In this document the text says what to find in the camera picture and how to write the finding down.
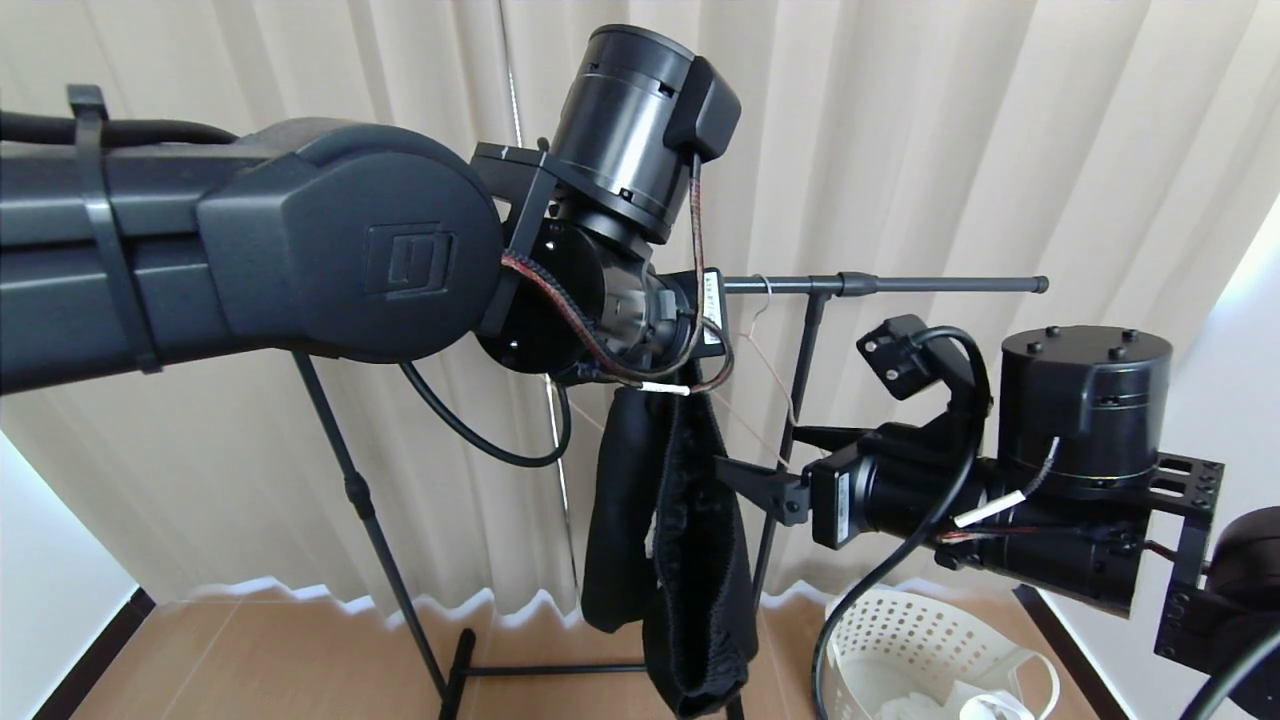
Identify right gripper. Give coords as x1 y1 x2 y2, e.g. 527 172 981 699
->
713 423 1003 551

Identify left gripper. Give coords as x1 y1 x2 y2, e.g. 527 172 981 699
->
623 266 733 375

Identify black shorts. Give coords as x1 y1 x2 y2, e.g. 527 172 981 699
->
580 365 761 719

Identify white laundry basket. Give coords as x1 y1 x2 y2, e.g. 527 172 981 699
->
820 587 1061 720

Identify black clothes rack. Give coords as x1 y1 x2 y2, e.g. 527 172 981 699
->
290 272 1049 720

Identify white garment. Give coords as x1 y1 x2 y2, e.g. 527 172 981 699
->
880 690 1036 720

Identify beige curtain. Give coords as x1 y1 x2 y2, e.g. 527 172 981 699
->
0 0 1280 616

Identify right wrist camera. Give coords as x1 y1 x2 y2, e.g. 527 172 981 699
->
857 315 991 471

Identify black cable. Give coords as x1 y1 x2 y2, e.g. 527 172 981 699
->
810 325 993 720
398 360 573 469
1180 625 1280 720

